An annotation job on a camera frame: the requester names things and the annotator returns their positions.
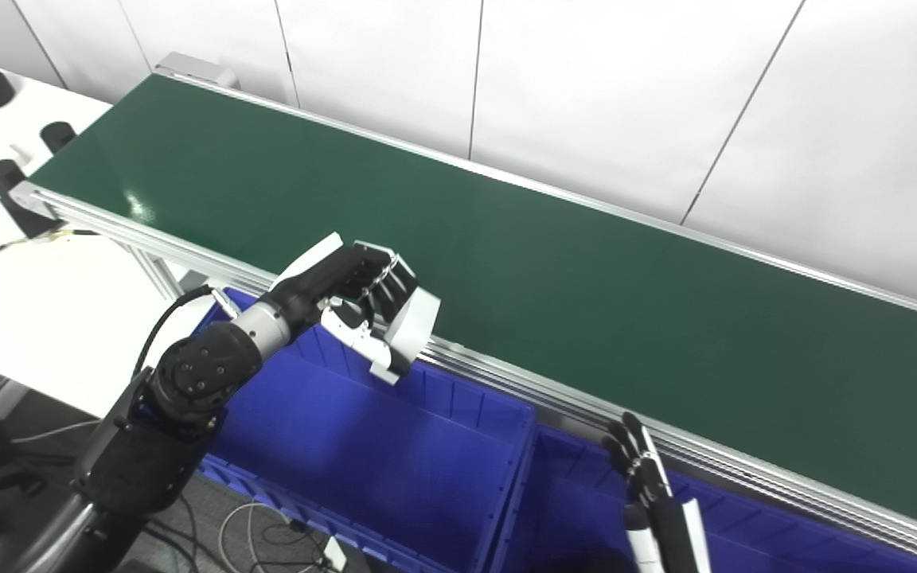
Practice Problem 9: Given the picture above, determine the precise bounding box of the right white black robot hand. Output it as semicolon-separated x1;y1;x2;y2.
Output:
602;411;712;573

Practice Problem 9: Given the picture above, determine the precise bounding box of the grey conveyor motor housing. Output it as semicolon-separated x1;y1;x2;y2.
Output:
154;52;240;91

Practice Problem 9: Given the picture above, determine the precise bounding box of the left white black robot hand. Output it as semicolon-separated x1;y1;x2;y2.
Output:
267;232;420;359

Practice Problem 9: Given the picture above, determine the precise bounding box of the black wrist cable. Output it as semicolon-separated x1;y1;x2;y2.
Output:
131;285;241;380

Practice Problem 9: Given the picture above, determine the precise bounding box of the white floor cable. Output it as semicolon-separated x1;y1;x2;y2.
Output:
218;501;334;573

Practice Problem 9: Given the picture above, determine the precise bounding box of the aluminium conveyor leg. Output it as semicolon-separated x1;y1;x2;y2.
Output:
120;243;213;302

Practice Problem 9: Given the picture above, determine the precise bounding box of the small black cylinder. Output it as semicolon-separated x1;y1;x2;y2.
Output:
40;121;78;154

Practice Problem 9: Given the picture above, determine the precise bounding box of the blue plastic bin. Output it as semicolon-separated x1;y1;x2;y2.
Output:
498;422;917;573
196;286;539;573

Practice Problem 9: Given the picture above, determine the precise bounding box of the black floor cable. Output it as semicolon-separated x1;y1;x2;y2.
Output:
140;493;222;573

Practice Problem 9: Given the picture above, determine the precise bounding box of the green conveyor belt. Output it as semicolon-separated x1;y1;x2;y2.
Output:
9;70;917;571
29;74;917;539

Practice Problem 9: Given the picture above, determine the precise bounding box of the black cylinder by conveyor corner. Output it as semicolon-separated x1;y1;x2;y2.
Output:
0;159;61;239

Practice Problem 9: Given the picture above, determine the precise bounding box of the white square part with hole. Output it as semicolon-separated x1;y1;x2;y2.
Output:
371;286;442;386

